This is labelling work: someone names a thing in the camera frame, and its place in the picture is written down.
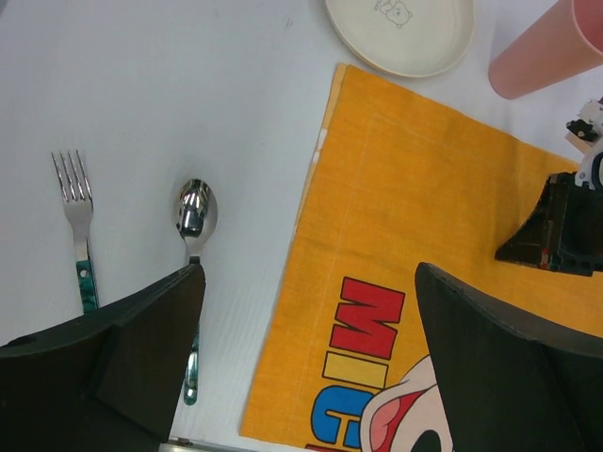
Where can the cream round plate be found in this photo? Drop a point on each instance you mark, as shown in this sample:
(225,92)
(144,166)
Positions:
(407,38)

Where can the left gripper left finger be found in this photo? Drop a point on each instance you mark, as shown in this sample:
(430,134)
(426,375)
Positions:
(106,381)

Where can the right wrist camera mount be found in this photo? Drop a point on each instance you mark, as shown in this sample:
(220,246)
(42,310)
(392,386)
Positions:
(585,131)

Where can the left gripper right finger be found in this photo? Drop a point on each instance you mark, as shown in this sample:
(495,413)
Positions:
(509,380)

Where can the aluminium mounting rail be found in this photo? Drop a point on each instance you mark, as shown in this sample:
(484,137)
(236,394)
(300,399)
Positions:
(186,445)

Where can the orange cartoon placemat cloth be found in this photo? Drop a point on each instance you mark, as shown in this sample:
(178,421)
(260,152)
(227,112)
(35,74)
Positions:
(397,179)

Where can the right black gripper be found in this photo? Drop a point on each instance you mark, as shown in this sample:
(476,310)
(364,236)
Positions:
(564,230)

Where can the spoon with teal handle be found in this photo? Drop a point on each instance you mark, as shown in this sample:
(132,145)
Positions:
(196,218)

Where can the fork with teal handle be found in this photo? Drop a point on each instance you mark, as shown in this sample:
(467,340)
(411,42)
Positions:
(78,209)

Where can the pink plastic cup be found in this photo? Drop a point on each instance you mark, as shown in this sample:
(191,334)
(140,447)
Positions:
(564,42)

